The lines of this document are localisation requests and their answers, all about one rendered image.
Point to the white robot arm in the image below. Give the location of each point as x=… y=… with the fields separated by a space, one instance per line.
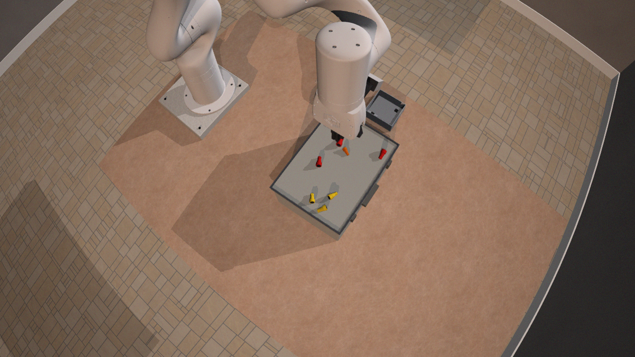
x=346 y=51

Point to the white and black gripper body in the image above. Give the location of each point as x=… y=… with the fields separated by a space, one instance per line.
x=347 y=124

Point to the grey rectangular case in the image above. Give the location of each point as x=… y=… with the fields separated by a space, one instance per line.
x=354 y=177

